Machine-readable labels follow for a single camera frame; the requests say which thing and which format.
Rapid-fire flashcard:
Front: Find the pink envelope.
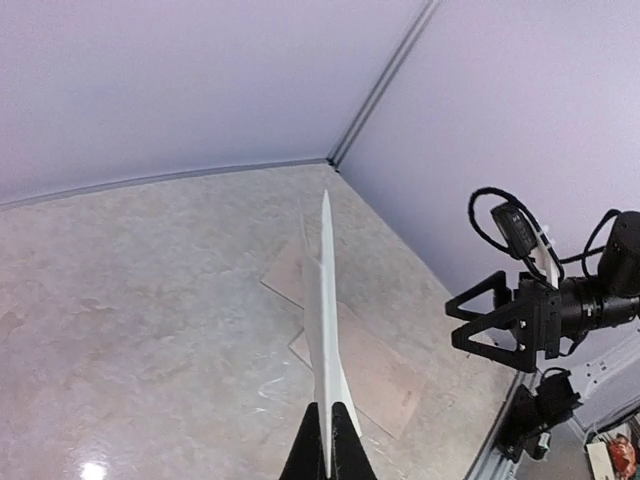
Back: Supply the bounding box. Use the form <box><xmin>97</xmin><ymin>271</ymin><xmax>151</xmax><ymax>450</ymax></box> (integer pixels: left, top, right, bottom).
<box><xmin>261</xmin><ymin>235</ymin><xmax>323</xmax><ymax>308</ymax></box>

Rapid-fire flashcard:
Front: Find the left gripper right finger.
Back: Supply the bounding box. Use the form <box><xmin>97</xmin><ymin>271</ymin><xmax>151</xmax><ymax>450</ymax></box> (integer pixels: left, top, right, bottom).
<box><xmin>331</xmin><ymin>402</ymin><xmax>377</xmax><ymax>480</ymax></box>

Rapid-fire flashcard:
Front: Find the beige ornate letter paper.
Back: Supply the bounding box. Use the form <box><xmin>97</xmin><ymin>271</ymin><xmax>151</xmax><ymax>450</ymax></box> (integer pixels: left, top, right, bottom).
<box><xmin>300</xmin><ymin>192</ymin><xmax>357</xmax><ymax>479</ymax></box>

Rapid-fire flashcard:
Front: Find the pink printed card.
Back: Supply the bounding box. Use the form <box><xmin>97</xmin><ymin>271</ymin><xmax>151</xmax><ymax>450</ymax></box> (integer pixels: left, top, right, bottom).
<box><xmin>288</xmin><ymin>302</ymin><xmax>426</xmax><ymax>441</ymax></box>

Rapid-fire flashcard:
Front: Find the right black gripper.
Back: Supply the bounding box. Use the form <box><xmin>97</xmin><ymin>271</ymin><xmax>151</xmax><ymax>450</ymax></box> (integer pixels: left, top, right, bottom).
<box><xmin>444</xmin><ymin>270</ymin><xmax>562</xmax><ymax>373</ymax></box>

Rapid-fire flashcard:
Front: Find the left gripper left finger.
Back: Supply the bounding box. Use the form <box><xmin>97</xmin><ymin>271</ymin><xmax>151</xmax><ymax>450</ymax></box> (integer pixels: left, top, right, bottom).
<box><xmin>279</xmin><ymin>402</ymin><xmax>320</xmax><ymax>480</ymax></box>

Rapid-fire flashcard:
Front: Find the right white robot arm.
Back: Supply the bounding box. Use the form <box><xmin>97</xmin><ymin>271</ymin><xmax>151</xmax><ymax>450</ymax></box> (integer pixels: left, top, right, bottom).
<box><xmin>445</xmin><ymin>204</ymin><xmax>639</xmax><ymax>462</ymax></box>

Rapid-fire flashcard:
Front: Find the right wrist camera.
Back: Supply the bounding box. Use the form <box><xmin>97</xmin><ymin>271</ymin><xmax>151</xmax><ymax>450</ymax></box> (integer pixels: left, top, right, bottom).
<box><xmin>490</xmin><ymin>201</ymin><xmax>562</xmax><ymax>289</ymax></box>

